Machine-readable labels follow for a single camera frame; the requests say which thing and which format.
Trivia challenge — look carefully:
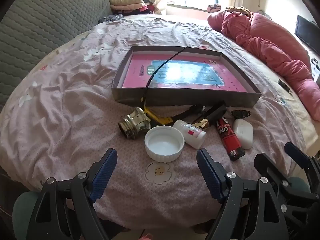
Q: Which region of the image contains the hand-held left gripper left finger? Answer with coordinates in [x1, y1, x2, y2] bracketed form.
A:
[32, 148, 118, 240]

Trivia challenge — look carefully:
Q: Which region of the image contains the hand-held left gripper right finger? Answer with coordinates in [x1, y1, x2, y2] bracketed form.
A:
[196, 148, 283, 240]

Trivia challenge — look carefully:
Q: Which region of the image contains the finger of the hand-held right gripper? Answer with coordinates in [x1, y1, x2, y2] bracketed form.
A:
[284, 142, 320, 195]
[254, 152, 300, 220]

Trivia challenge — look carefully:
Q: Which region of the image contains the white earbuds case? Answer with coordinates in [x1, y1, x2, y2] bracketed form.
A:
[233, 119, 254, 150]

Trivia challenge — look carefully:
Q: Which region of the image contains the white pill bottle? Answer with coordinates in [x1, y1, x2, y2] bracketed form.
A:
[172, 119, 207, 150]

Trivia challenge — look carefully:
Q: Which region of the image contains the white plastic lid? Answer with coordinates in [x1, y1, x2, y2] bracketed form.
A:
[144, 126, 185, 163]

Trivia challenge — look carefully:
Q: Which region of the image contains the black hair claw clip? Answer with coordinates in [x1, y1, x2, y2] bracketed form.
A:
[231, 109, 251, 119]

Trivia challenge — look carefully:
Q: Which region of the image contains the brass metal knob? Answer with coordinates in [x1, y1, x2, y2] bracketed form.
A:
[118, 107, 152, 140]

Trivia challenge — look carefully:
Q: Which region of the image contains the black gold hair clip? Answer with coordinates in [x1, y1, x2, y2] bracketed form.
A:
[192, 101, 227, 130]

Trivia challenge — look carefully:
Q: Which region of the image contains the grey cardboard box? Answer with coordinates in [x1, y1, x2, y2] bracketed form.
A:
[111, 45, 262, 108]

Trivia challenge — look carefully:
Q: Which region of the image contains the yellow wristwatch black strap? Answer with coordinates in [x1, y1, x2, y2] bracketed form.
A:
[141, 46, 203, 128]

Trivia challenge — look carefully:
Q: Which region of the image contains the teal cloth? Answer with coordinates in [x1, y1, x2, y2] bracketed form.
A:
[287, 177, 310, 193]
[12, 192, 39, 233]

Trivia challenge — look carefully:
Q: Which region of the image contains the black remote control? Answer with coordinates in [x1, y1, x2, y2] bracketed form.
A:
[277, 79, 293, 94]

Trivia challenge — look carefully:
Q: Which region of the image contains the pink floral bed sheet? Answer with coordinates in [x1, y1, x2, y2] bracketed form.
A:
[0, 14, 313, 230]

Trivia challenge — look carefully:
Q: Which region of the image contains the pink book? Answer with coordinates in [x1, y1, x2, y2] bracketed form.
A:
[122, 52, 255, 93]

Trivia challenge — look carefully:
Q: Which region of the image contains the pink quilt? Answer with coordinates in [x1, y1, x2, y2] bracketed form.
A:
[207, 10, 320, 120]

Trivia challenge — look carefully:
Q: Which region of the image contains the black television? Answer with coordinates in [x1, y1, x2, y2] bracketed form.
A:
[294, 15, 320, 55]

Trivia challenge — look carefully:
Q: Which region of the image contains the tan knit garment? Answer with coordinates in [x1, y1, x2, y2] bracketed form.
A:
[225, 6, 253, 15]

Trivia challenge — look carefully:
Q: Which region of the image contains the dark patterned cloth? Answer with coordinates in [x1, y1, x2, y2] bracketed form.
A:
[99, 14, 123, 23]

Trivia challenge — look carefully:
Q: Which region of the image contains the grey quilted headboard cover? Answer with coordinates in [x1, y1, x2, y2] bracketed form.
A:
[0, 0, 111, 110]

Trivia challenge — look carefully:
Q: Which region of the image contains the pile of clothes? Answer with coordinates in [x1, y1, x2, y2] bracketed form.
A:
[112, 0, 157, 15]

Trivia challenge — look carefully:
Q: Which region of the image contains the beige folded blanket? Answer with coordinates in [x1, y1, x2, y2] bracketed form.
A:
[109, 0, 145, 11]

